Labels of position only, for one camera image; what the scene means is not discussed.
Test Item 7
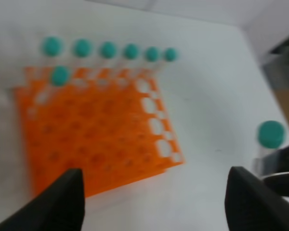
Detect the second row teal-capped tube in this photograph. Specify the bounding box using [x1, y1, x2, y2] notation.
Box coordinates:
[34, 66, 70, 105]

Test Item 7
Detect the teal-capped test tube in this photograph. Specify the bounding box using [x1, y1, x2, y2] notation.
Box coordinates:
[253, 120, 285, 178]

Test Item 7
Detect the back row tube far left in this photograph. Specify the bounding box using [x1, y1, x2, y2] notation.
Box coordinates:
[40, 36, 64, 66]

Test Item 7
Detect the orange test tube rack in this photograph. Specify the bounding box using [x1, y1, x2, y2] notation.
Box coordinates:
[14, 66, 184, 197]

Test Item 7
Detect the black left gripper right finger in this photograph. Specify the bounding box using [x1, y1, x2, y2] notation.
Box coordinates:
[224, 167, 289, 231]

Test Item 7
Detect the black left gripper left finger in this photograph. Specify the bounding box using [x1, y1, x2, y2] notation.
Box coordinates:
[0, 168, 85, 231]

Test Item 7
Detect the back row tube far right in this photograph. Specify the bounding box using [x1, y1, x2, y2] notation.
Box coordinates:
[156, 48, 178, 72]

